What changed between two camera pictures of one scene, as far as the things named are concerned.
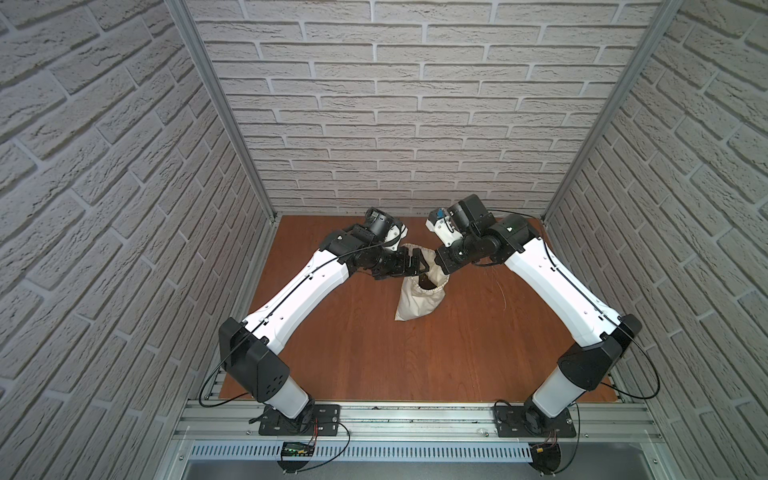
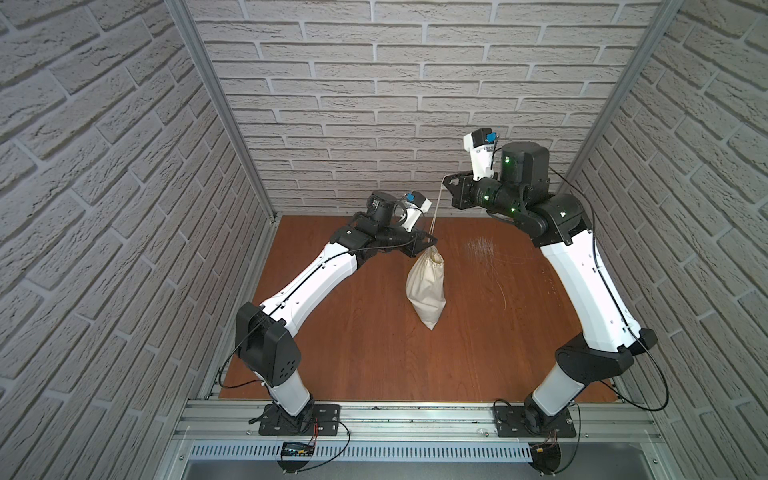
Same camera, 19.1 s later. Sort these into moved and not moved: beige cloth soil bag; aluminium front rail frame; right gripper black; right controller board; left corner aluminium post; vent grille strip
Moved: right gripper black; beige cloth soil bag
Not moved: right controller board; vent grille strip; left corner aluminium post; aluminium front rail frame
